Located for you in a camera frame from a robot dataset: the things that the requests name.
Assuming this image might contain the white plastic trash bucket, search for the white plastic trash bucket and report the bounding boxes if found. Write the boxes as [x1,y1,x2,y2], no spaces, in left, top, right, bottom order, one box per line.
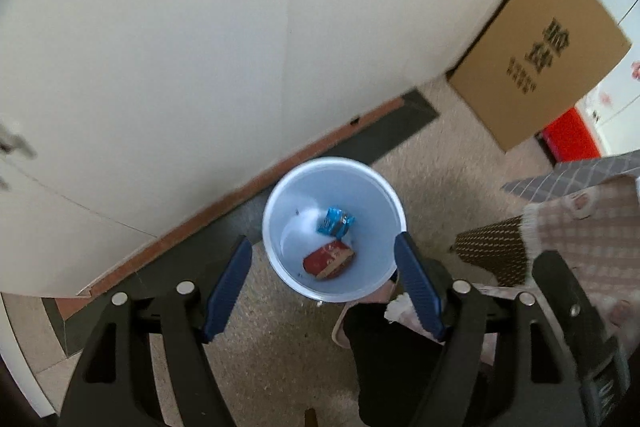
[262,157,407,303]

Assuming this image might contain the grey checkered tablecloth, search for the grey checkered tablecloth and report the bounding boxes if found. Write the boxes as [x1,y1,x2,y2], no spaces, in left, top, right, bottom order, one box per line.
[501,150,640,202]

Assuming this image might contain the red snack package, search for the red snack package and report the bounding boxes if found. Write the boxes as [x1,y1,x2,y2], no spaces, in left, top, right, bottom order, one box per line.
[303,239,356,281]

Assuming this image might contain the blue snack wrapper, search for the blue snack wrapper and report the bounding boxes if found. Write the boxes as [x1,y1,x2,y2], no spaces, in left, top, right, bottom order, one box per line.
[317,207,356,239]

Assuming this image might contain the red plastic bin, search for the red plastic bin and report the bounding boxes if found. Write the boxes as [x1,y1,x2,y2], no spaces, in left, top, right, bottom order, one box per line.
[538,107,601,164]

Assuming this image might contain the brown cardboard box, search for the brown cardboard box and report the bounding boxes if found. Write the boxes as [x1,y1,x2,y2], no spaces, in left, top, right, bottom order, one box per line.
[450,0,631,152]

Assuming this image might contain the white cabinet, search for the white cabinet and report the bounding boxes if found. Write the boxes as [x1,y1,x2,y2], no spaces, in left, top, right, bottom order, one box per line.
[1,0,501,297]

